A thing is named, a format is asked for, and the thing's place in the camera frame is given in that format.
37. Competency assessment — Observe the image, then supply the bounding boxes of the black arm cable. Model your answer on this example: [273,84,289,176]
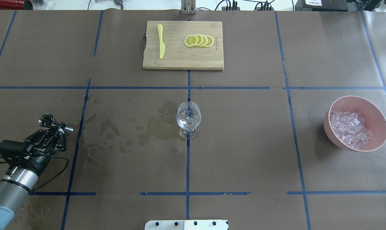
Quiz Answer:
[0,153,69,194]

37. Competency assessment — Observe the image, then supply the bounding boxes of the bamboo cutting board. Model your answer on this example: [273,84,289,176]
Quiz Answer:
[143,20,225,71]

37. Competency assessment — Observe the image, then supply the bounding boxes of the aluminium frame post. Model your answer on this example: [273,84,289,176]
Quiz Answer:
[181,0,197,15]

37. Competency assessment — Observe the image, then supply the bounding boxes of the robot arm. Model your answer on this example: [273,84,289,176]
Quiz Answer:
[0,121,66,230]

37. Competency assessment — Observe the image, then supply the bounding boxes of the yellow plastic knife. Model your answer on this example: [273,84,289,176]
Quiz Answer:
[157,24,166,59]

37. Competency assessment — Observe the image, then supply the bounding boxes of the red cylinder bottle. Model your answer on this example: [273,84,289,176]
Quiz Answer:
[0,0,33,10]

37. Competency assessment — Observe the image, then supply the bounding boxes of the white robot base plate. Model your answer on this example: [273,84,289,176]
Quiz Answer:
[144,219,229,230]

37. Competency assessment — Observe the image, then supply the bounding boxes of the pink bowl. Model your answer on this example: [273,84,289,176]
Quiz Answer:
[323,96,386,152]

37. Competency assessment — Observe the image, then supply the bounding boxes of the steel cocktail jigger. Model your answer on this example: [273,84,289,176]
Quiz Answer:
[38,113,74,133]

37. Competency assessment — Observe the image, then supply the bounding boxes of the clear wine glass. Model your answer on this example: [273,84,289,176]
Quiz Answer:
[176,102,202,140]

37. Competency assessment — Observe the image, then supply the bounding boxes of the pile of clear ice cubes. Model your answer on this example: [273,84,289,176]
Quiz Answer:
[329,110,373,150]

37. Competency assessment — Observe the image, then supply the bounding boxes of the back lemon slice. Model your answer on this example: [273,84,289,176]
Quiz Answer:
[204,35,214,48]

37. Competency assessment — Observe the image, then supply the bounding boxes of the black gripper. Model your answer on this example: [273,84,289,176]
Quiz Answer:
[24,122,66,154]

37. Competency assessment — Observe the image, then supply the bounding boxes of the black box with label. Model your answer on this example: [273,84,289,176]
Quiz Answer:
[294,0,348,12]

